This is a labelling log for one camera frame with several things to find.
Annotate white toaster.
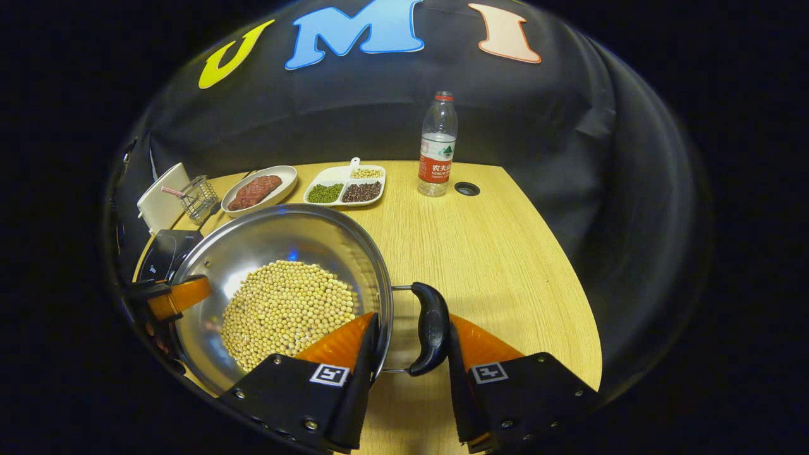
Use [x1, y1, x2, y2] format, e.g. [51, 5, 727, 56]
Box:
[137, 162, 192, 235]

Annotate pile of soybeans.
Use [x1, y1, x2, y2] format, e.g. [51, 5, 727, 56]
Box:
[221, 260, 358, 373]

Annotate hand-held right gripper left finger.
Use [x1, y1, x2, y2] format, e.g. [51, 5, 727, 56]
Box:
[218, 312, 381, 452]

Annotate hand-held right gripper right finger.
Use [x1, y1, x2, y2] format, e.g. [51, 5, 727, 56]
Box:
[446, 314, 600, 454]

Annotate raw meat slice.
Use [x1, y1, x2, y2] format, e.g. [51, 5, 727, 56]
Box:
[227, 174, 284, 212]

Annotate black induction cooktop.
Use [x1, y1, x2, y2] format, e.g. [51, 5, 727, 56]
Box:
[135, 229, 204, 283]

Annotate stainless steel pot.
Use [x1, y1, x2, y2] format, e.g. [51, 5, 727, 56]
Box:
[169, 203, 453, 397]

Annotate white divided dish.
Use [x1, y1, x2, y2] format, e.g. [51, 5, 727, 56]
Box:
[303, 157, 387, 208]

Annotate small wire mesh basket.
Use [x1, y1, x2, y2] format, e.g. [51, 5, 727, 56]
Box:
[179, 175, 219, 223]

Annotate white oval plate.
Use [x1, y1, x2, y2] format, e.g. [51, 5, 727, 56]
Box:
[221, 165, 298, 218]

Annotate black backdrop cloth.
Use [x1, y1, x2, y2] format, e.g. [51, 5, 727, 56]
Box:
[107, 0, 715, 405]

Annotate dark red beans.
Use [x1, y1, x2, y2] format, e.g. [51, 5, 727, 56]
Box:
[343, 181, 382, 203]

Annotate clear plastic water bottle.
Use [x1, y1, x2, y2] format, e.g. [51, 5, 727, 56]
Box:
[417, 91, 459, 198]

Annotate green mung beans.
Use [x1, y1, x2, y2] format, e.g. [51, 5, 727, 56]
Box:
[307, 183, 344, 203]

